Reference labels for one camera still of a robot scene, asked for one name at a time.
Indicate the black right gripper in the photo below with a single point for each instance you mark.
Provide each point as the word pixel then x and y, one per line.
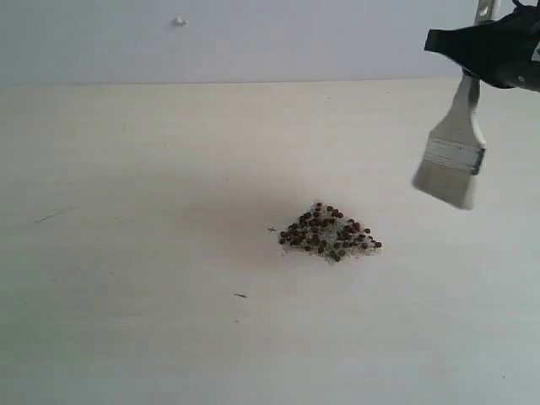
pixel 504 55

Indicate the white wooden paint brush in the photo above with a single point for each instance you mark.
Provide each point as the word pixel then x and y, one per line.
pixel 455 148

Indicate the brown beans and rice grains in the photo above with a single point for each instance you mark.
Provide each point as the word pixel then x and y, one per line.
pixel 324 231

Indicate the small white wall fixture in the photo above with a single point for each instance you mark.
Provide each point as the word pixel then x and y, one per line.
pixel 178 21

